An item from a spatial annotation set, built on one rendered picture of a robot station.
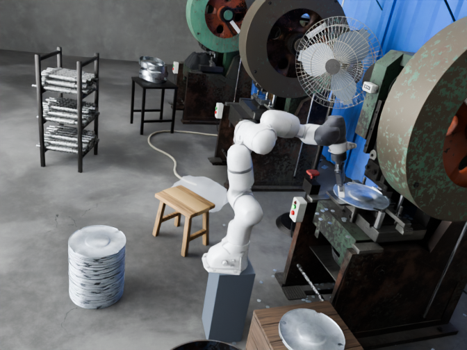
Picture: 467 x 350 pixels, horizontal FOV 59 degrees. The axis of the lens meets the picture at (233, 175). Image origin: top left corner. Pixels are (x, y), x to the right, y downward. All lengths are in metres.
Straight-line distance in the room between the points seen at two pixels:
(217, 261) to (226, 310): 0.29
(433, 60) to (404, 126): 0.24
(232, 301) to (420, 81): 1.29
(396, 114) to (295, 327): 1.00
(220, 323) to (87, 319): 0.70
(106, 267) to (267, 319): 0.87
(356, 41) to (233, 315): 1.74
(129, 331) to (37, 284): 0.63
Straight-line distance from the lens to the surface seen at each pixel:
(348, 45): 2.74
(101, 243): 2.32
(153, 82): 4.70
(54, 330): 2.37
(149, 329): 2.34
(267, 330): 1.93
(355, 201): 2.19
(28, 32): 8.33
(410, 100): 1.61
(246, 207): 1.80
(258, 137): 1.68
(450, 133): 1.83
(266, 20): 3.14
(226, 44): 4.91
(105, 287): 2.36
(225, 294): 2.08
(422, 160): 1.68
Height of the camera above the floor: 1.70
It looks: 25 degrees down
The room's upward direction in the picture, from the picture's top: 10 degrees clockwise
